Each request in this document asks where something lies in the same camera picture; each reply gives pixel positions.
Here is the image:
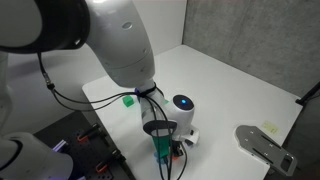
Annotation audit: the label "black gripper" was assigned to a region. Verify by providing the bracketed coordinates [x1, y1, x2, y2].
[172, 141, 184, 157]

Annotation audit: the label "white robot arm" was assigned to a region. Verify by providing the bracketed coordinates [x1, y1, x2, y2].
[0, 0, 199, 143]

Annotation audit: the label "blue toy figure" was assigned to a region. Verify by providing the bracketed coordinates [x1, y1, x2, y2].
[153, 152, 168, 165]

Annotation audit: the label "green cube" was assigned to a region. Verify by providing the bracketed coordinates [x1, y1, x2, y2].
[122, 96, 134, 107]

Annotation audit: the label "grey metal plate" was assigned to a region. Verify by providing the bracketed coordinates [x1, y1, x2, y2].
[235, 125, 298, 177]

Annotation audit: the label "black mounting base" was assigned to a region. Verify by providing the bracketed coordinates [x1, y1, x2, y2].
[35, 112, 136, 180]

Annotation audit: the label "yellow sticky note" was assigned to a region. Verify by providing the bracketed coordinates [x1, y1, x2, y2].
[262, 121, 278, 134]

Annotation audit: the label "black vertical pole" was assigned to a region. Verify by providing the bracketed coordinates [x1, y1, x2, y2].
[296, 81, 320, 106]

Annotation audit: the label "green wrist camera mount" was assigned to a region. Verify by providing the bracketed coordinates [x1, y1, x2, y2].
[152, 130, 171, 158]

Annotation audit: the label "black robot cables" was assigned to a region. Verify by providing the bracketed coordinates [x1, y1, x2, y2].
[36, 51, 189, 180]

